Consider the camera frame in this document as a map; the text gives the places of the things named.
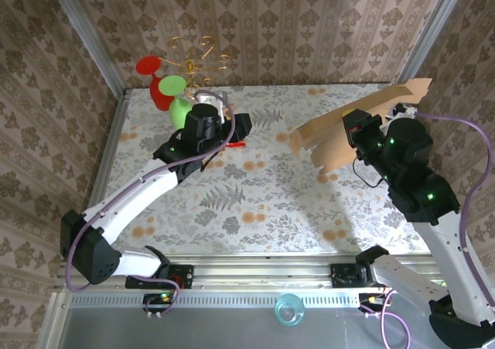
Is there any brown cardboard paper box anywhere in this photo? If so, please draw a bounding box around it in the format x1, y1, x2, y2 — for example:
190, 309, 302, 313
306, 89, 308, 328
289, 77, 433, 176

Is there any green plastic wine glass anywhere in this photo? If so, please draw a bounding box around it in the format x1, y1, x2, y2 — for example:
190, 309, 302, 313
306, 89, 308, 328
158, 74, 194, 132

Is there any red plastic wine glass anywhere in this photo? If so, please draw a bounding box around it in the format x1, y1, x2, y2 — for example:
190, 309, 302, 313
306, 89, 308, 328
135, 56, 177, 112

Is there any small black controller board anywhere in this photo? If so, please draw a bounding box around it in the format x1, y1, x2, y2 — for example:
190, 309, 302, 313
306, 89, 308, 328
358, 293, 387, 307
142, 293, 176, 308

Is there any perforated metal strip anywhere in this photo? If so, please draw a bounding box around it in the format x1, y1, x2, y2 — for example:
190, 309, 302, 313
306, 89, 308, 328
67, 293, 364, 310

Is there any clear blue plastic cup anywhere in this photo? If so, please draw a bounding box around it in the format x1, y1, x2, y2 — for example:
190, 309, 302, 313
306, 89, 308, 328
274, 293, 306, 328

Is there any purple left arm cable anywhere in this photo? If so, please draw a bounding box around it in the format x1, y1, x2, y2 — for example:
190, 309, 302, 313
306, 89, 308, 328
64, 89, 237, 319

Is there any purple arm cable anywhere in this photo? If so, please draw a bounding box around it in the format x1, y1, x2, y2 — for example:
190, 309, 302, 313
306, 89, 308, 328
64, 89, 237, 319
361, 111, 495, 349

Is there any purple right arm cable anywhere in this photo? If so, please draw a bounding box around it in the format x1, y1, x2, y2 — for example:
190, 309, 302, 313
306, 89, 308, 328
361, 111, 495, 349

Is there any thin black cable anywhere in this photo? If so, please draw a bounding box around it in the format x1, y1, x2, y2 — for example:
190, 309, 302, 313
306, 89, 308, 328
353, 157, 387, 190

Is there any gold wire glass rack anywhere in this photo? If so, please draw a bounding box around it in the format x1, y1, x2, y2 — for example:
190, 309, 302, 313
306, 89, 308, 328
160, 35, 233, 106

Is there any aluminium table side rail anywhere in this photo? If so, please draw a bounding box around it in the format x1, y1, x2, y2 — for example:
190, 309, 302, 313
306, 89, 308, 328
87, 89, 131, 214

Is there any aluminium frame post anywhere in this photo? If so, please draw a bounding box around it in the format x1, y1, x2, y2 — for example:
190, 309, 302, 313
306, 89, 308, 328
396, 0, 471, 85
43, 0, 128, 101

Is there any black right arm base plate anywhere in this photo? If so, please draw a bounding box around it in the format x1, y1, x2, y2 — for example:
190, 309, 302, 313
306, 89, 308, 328
330, 262, 368, 288

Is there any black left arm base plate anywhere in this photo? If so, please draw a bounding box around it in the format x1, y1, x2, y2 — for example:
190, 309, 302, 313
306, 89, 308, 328
125, 264, 194, 290

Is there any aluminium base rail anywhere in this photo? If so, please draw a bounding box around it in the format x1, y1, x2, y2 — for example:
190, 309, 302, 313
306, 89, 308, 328
56, 252, 442, 291

